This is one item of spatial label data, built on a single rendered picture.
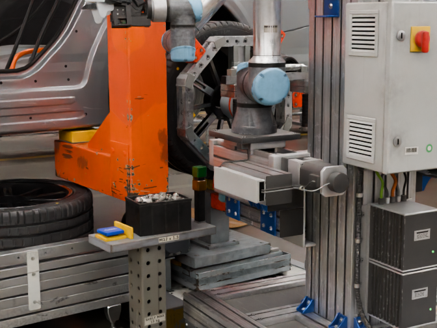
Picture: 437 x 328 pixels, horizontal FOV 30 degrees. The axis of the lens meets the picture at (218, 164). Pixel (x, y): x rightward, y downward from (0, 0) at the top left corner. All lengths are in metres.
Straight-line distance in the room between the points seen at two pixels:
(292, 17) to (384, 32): 1.80
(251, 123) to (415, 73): 0.60
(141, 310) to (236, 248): 0.71
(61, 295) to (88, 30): 1.11
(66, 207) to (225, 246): 0.77
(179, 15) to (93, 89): 1.08
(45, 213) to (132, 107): 0.51
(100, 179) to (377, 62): 1.34
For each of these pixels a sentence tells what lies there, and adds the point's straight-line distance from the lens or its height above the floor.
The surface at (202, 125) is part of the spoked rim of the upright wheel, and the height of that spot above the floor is 0.76.
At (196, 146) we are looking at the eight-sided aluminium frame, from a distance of 3.20.
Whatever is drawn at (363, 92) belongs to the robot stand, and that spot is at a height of 0.98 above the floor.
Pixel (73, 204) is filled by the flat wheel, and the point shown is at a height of 0.50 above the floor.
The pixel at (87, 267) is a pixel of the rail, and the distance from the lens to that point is 3.07.
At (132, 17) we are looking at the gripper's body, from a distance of 2.45.
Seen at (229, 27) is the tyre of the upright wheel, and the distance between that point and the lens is 3.36.
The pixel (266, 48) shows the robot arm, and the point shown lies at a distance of 2.51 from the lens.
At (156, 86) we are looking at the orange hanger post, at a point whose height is 0.95.
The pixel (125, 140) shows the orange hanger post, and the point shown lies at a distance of 3.00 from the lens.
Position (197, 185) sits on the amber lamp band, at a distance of 2.96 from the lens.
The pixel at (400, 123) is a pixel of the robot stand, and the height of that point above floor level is 0.90.
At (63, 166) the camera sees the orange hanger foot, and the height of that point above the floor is 0.58.
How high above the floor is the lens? 1.18
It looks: 10 degrees down
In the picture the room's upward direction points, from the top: straight up
